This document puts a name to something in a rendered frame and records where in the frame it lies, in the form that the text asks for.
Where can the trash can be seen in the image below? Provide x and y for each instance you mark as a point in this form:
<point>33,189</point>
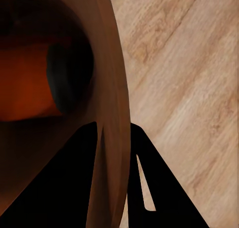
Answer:
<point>27,145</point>

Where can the can of soda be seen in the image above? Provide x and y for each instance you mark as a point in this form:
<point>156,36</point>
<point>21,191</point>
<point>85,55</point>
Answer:
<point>72,42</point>
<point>38,81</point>

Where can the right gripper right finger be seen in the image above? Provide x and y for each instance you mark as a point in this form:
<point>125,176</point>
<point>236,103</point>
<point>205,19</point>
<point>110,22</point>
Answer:
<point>174,208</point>

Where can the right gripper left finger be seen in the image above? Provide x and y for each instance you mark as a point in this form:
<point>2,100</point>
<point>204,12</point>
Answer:
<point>58,197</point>

